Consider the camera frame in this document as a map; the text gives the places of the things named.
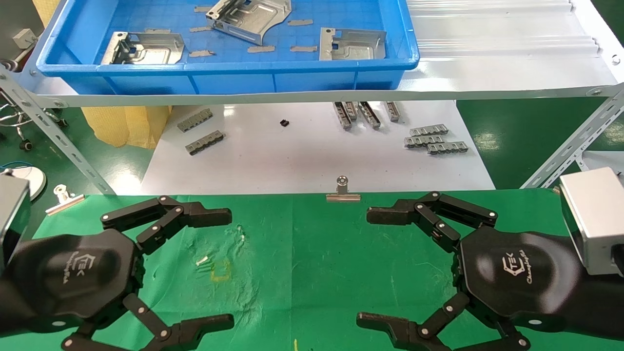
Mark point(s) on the perforated metal diagonal brace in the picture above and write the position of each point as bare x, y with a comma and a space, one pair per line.
63, 141
580, 141

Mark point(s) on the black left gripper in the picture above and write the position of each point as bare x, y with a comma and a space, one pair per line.
73, 278

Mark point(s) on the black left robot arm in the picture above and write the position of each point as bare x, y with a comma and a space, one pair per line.
4, 307

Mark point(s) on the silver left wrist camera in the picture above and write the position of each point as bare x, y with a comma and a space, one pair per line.
12, 219

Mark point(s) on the grey tape strip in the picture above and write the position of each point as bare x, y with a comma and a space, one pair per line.
303, 48
300, 22
201, 9
201, 29
201, 53
261, 48

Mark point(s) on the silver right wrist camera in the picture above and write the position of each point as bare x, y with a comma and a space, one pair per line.
592, 219

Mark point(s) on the grey notched rail part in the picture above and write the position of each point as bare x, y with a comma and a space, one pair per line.
369, 115
429, 130
392, 111
205, 143
194, 120
422, 141
342, 116
352, 110
447, 148

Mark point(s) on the white board corner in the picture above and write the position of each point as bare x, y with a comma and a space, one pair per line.
604, 160

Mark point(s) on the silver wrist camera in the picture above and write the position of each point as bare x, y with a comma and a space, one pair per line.
12, 219
592, 219

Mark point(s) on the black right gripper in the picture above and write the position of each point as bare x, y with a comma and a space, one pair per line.
516, 273

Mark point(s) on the grey electrical box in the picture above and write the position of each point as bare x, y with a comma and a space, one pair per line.
24, 38

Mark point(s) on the blue plastic bin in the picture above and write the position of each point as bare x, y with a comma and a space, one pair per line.
243, 78

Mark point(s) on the white ribbed metal sheet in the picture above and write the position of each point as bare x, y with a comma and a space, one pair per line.
492, 46

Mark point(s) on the silver binder clip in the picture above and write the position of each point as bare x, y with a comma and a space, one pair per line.
343, 192
63, 199

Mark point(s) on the chrome stool base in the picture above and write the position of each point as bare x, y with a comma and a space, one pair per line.
17, 119

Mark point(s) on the green cloth mat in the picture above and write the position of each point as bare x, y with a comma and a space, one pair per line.
302, 258

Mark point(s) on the white round base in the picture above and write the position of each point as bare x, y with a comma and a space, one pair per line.
31, 178

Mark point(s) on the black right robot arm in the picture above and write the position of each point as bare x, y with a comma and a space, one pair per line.
604, 302

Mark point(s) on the bent sheet metal bracket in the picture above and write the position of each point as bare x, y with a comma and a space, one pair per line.
253, 22
356, 46
146, 51

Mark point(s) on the small white scrap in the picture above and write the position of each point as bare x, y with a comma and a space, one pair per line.
202, 261

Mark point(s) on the yellow mesh bag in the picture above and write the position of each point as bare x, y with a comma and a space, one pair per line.
124, 126

